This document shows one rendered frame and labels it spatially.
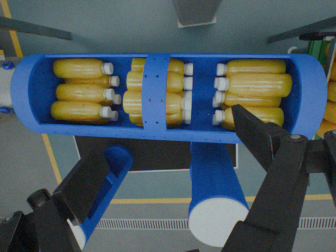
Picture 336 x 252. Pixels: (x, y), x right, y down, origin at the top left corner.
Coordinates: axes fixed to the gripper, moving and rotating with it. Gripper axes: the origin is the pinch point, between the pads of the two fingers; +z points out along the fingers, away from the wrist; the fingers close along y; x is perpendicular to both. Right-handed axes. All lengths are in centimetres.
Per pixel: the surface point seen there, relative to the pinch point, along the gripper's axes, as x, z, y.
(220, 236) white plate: -75, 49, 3
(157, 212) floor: -151, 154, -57
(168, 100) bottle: -5.1, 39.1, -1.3
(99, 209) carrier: -65, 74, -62
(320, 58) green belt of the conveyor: -11, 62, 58
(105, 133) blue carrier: -10.0, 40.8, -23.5
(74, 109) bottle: -1, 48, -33
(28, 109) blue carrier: 4, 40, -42
